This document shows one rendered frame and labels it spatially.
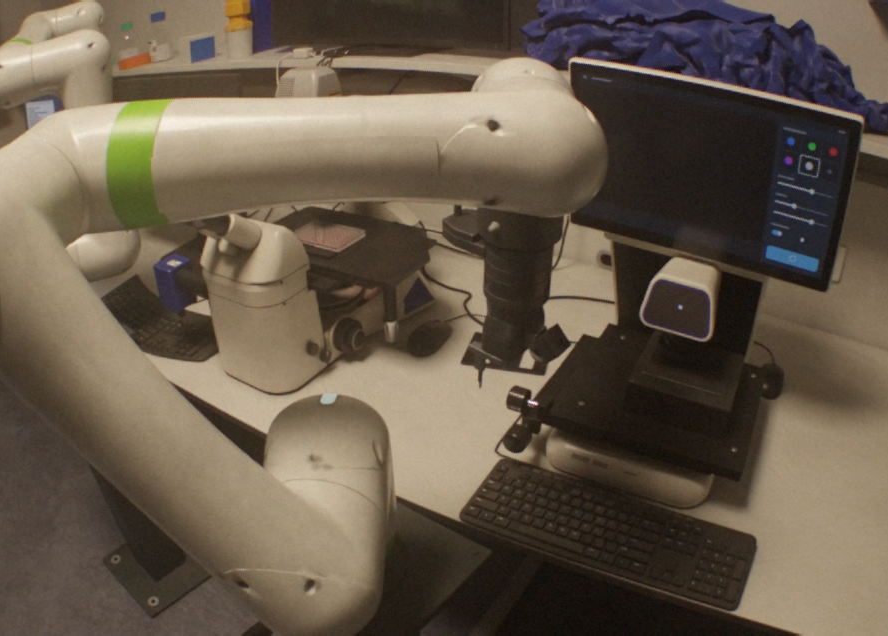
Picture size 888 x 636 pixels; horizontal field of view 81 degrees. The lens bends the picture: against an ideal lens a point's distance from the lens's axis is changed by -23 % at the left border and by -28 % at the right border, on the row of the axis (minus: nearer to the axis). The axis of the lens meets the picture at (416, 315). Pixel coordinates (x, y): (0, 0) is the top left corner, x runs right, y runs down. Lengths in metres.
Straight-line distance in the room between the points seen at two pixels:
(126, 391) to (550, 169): 0.34
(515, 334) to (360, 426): 0.20
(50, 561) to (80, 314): 1.74
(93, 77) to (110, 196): 0.74
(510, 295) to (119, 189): 0.41
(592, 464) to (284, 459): 0.52
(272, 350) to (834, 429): 1.06
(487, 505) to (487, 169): 0.58
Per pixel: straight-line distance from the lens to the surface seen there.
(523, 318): 0.74
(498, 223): 0.67
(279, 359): 1.17
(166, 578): 1.93
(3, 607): 2.13
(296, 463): 0.63
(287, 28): 1.80
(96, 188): 0.55
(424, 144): 0.49
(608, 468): 1.00
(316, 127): 0.50
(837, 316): 1.59
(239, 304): 1.15
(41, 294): 0.46
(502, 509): 0.95
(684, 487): 0.99
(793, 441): 1.22
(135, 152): 0.54
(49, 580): 2.11
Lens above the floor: 1.47
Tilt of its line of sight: 30 degrees down
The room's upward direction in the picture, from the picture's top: 2 degrees counter-clockwise
